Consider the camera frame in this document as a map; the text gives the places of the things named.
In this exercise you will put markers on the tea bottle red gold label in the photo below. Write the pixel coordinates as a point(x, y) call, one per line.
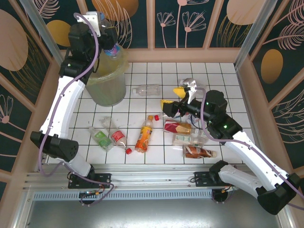
point(177, 127)

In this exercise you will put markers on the clear unlabelled plastic bottle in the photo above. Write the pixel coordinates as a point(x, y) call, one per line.
point(147, 89)

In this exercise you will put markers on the white green label bottle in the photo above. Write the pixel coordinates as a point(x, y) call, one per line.
point(186, 140)

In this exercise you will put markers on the orange juice bottle yellow label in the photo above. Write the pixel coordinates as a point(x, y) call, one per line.
point(145, 134)

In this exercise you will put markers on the brown coffee bottle beige cap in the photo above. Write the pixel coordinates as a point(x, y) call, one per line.
point(197, 152)

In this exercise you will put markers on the clear bottle red label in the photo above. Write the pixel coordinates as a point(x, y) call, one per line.
point(118, 137)

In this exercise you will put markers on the clear bottle bright green label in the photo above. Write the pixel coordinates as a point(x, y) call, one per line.
point(102, 140)

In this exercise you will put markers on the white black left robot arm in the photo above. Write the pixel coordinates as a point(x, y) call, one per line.
point(64, 107)

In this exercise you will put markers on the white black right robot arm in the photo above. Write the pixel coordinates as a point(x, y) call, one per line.
point(251, 154)

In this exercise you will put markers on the grey metal mesh bin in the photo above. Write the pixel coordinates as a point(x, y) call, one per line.
point(107, 95)

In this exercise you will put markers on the aluminium corner post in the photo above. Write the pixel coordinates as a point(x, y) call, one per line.
point(45, 35)
point(254, 35)

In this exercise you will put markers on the wide aluminium frame rail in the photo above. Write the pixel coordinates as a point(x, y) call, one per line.
point(152, 175)

